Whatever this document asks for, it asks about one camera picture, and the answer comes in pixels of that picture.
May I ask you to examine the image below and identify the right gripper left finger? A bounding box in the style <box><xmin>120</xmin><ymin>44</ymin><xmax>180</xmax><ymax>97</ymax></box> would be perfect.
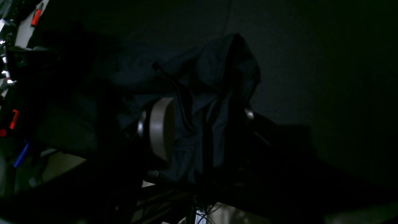
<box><xmin>137</xmin><ymin>97</ymin><xmax>175</xmax><ymax>170</ymax></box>

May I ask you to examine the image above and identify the blue clamp far left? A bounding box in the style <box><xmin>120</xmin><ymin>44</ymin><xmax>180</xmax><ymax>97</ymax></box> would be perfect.
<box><xmin>14</xmin><ymin>140</ymin><xmax>31</xmax><ymax>168</ymax></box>

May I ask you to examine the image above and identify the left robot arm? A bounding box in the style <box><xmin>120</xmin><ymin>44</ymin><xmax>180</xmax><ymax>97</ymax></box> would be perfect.
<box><xmin>1</xmin><ymin>19</ymin><xmax>61</xmax><ymax>104</ymax></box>

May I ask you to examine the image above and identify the red clamp far left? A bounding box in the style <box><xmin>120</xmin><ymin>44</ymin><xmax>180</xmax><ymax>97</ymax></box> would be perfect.
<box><xmin>0</xmin><ymin>110</ymin><xmax>20</xmax><ymax>138</ymax></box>

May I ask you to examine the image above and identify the dark grey t-shirt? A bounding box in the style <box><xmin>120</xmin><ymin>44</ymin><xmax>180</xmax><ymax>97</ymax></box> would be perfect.
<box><xmin>30</xmin><ymin>31</ymin><xmax>261</xmax><ymax>184</ymax></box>

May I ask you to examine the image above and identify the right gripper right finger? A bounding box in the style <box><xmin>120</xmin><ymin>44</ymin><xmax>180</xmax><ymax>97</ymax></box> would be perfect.
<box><xmin>230</xmin><ymin>104</ymin><xmax>280</xmax><ymax>175</ymax></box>

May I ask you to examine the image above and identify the black felt table cover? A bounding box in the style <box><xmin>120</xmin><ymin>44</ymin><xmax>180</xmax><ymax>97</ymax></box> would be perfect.
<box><xmin>44</xmin><ymin>0</ymin><xmax>398</xmax><ymax>188</ymax></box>

